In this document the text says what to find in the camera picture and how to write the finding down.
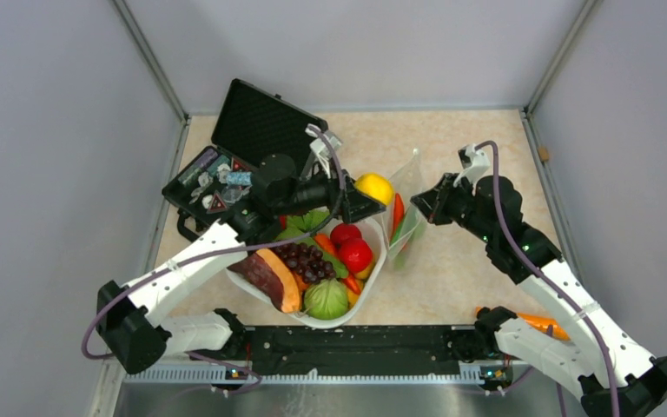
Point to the green toy cucumber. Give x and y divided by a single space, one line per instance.
402 247

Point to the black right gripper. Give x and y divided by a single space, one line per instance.
436 200

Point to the yellow toy lemon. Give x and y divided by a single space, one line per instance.
376 186

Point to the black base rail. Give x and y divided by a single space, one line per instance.
399 350

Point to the large green toy cabbage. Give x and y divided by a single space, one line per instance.
326 300

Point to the small red toy tomato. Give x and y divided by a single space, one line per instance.
344 232

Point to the white plastic basket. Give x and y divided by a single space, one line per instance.
373 235

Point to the black foam-lined case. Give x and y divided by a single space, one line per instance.
252 125

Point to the clear zip top bag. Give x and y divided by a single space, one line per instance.
408 181

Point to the green toy lettuce leaf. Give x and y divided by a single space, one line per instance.
297 225

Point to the orange toy carrot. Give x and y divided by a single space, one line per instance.
397 214

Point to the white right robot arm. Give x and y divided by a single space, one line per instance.
599 364

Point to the purple toy grapes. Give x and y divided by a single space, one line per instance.
306 262

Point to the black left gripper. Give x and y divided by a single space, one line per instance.
358 206

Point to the red toy chili pepper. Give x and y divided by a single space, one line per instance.
353 284

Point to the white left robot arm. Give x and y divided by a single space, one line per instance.
131 318

